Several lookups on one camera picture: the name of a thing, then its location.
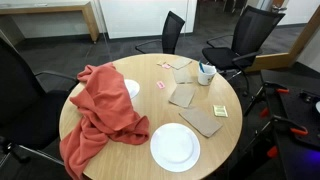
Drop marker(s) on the black robot stand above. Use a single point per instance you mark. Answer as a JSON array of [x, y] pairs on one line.
[[296, 163]]

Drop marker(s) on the yellow-green paper packet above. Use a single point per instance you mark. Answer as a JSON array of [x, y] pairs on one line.
[[220, 111]]

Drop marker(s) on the black office chair right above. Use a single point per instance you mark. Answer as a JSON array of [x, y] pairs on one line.
[[253, 30]]

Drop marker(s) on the large white plate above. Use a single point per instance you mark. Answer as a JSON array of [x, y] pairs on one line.
[[175, 147]]

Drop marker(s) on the pink paper packet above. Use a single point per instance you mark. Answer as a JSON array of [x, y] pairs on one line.
[[166, 66], [160, 84]]

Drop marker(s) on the black office chair with armrests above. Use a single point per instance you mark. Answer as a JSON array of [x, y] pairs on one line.
[[20, 93]]

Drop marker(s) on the small white plate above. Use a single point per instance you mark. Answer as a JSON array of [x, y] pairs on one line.
[[132, 88]]

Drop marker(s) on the brown paper napkin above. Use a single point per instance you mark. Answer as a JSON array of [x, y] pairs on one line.
[[200, 122], [182, 96], [180, 62], [182, 76]]

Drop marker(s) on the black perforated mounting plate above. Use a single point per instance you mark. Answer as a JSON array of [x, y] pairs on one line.
[[300, 116]]

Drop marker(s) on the white mug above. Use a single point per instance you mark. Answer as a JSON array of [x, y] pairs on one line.
[[206, 77]]

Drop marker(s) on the blue pen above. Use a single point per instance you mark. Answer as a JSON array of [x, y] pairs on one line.
[[201, 67]]

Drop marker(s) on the black mesh-back chair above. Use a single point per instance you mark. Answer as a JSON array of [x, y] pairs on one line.
[[171, 30]]

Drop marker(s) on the small pale paper packet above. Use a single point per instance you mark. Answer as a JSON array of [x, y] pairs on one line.
[[160, 63]]

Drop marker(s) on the light wooden bench table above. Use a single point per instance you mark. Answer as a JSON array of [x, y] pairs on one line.
[[50, 7]]

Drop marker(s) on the red fleece blanket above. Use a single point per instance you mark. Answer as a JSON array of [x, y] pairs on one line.
[[106, 100]]

